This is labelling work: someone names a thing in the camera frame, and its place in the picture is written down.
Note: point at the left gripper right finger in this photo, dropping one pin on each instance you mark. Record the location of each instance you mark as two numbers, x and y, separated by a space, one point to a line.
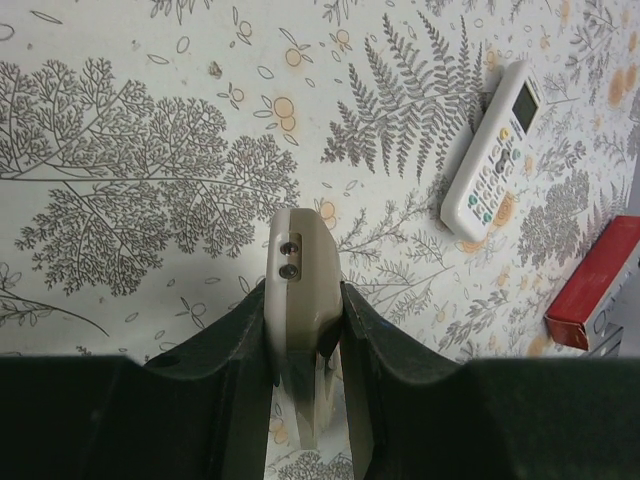
414 414

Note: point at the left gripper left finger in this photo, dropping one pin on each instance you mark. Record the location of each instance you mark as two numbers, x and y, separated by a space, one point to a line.
198 411

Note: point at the grey beige remote control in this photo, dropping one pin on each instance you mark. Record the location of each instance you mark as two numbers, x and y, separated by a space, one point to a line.
302 311

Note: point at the white air conditioner remote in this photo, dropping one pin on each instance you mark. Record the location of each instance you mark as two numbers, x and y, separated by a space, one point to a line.
497 148

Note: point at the red silver battery box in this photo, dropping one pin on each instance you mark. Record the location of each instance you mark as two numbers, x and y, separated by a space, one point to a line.
580 314

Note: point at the floral patterned table mat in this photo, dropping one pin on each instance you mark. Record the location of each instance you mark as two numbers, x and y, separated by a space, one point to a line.
147 145

